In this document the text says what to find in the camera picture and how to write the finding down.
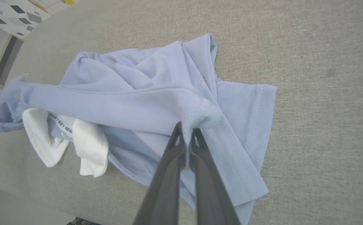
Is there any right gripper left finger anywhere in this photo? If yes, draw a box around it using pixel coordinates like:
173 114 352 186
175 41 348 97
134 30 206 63
133 122 187 225

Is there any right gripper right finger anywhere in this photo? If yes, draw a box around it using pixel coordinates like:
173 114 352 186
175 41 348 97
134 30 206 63
189 128 241 225

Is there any lemon print tile panel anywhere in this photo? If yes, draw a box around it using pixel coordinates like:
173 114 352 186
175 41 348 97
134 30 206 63
28 0 76 15

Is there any white grey terrazzo panel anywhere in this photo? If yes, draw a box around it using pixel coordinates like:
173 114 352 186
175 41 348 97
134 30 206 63
0 0 51 40

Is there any light blue white-collared polo shirt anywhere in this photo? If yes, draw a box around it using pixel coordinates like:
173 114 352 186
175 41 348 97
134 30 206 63
0 33 278 225

